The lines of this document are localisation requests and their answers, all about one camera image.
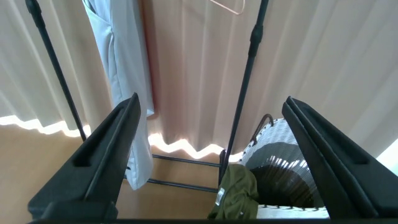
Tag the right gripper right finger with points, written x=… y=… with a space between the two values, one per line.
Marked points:
x=339 y=186

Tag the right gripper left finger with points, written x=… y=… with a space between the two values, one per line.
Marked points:
x=105 y=174

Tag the green garment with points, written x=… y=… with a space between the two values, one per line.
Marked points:
x=236 y=193

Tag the pale grey shorts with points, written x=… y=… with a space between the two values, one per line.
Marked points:
x=124 y=62

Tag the white laundry basket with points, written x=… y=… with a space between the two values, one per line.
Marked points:
x=276 y=146

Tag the black clothes rack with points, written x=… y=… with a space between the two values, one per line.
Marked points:
x=245 y=81

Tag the pink clothes hanger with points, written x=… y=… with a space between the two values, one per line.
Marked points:
x=230 y=10

